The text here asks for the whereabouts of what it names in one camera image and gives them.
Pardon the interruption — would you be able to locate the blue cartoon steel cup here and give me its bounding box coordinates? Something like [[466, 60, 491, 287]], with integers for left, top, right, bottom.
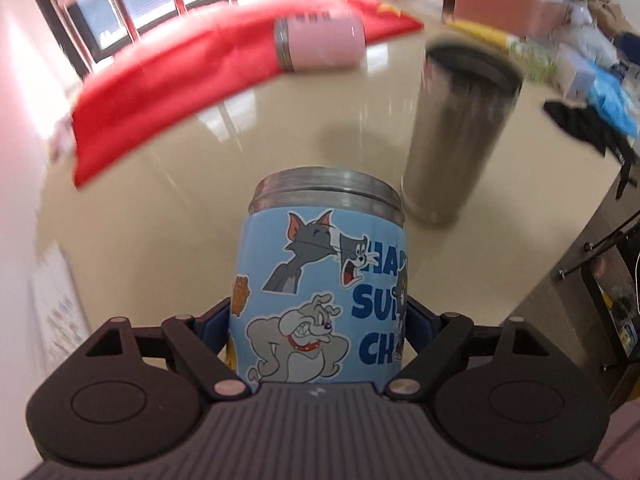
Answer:
[[229, 167, 408, 390]]

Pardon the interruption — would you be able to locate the pink steel cup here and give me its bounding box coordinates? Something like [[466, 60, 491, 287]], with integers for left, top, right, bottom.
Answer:
[[273, 12, 366, 73]]

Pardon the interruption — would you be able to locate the sticker sheet stack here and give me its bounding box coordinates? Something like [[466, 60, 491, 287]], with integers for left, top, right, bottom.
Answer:
[[32, 243, 91, 375]]

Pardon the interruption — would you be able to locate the tall stainless steel tumbler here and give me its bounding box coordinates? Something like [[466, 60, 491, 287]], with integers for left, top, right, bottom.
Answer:
[[400, 41, 523, 226]]

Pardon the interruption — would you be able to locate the red flag cloth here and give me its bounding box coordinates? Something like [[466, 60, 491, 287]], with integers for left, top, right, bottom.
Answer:
[[72, 0, 423, 186]]

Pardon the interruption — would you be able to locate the white tissue box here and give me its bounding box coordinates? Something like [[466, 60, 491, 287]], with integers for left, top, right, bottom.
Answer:
[[554, 44, 596, 102]]

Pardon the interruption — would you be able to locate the orange pink storage box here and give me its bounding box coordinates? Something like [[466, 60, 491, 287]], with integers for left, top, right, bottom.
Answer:
[[452, 0, 570, 39]]

